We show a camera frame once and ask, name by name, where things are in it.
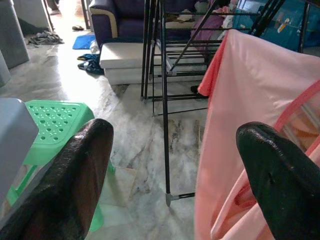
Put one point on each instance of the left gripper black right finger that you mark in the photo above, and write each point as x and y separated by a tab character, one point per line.
287	190

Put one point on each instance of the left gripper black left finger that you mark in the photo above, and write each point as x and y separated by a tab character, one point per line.
70	187

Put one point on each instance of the pink and coral garment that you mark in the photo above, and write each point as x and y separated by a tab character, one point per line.
250	87

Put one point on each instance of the green plastic stool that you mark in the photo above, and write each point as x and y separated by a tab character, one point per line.
55	122

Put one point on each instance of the light blue plastic folding table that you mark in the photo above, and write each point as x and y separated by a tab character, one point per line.
15	130

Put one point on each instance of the black metal drying rack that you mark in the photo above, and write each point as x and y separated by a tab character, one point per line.
165	125

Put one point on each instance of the black shoe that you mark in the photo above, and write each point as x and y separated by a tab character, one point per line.
198	89

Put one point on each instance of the white ottoman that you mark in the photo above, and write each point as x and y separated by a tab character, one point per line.
125	60

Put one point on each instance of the blue floor mat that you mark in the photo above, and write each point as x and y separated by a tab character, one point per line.
83	42

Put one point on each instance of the blue storage box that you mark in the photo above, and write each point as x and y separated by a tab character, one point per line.
290	40

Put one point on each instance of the grey clothes pile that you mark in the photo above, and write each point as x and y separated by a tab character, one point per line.
45	38

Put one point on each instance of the dark slipper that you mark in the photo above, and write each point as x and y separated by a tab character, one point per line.
78	27

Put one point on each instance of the grey plastic bin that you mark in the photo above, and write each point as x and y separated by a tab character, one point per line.
12	37

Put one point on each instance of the purple armchair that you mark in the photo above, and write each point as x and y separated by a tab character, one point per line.
125	25

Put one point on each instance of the purple garment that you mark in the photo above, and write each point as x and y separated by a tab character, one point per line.
210	27

